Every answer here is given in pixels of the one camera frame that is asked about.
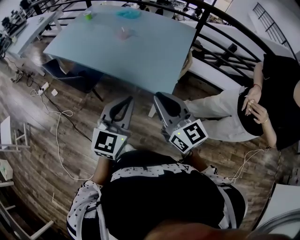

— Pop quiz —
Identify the white stool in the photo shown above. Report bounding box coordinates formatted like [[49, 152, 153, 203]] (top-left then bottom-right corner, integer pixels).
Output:
[[0, 115, 31, 152]]

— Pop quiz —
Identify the person's right forearm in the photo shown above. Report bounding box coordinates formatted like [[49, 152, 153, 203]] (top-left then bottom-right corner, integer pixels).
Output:
[[187, 150, 209, 173]]

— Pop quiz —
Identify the person's left forearm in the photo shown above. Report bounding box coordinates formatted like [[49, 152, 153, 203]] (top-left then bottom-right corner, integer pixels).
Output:
[[92, 156, 116, 186]]

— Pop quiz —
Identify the blue crumpled cloth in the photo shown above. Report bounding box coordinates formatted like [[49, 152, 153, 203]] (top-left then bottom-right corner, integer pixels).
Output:
[[115, 9, 142, 20]]

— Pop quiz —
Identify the dark blue chair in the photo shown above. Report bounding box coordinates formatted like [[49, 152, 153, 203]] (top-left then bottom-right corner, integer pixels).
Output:
[[41, 58, 105, 102]]

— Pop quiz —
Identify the white power strip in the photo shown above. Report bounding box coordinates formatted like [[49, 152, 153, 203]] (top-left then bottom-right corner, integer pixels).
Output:
[[37, 82, 51, 96]]

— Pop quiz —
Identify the white panel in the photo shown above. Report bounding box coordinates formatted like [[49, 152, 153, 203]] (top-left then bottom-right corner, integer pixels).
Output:
[[255, 183, 300, 231]]

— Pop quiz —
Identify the pink cup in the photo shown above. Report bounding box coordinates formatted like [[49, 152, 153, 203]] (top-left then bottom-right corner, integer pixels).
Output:
[[116, 29, 132, 41]]

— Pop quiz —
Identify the thin white cable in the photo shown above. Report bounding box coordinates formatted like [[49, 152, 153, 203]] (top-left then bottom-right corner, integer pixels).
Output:
[[228, 146, 272, 184]]

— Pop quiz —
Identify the white metal frame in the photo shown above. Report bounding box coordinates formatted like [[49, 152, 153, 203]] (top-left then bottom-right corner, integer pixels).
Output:
[[0, 201, 55, 240]]

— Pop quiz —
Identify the person's black white shirt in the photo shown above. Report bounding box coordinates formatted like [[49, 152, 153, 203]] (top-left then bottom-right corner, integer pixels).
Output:
[[66, 149, 248, 240]]

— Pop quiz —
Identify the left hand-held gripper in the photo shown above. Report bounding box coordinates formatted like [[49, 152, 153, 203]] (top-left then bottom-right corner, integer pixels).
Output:
[[91, 95, 136, 161]]

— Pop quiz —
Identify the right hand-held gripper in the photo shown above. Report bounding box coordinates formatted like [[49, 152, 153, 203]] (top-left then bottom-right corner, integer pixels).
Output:
[[153, 91, 210, 155]]

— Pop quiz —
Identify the white floor cable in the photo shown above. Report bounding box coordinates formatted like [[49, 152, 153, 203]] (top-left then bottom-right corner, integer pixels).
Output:
[[29, 88, 95, 181]]

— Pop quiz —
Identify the light blue table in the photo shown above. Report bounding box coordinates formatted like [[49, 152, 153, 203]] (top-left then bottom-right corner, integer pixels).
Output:
[[43, 4, 197, 118]]

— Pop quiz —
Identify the grey head mount rim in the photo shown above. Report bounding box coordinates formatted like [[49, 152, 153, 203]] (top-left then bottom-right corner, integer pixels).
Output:
[[248, 208, 300, 237]]

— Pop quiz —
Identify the white desk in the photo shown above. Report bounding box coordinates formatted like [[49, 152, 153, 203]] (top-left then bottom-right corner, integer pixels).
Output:
[[6, 11, 63, 77]]

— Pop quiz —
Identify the black floor cable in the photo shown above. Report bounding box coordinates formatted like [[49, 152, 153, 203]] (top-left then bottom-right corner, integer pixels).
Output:
[[25, 72, 92, 143]]

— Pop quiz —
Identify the white box green mark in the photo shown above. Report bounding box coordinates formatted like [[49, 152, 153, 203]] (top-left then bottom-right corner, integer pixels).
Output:
[[0, 159, 14, 181]]

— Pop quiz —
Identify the patterned chair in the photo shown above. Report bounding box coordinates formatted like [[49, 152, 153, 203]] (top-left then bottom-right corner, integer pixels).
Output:
[[180, 39, 203, 78]]

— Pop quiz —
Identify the black metal railing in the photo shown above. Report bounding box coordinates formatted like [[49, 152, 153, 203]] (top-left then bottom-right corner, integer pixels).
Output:
[[30, 0, 300, 92]]

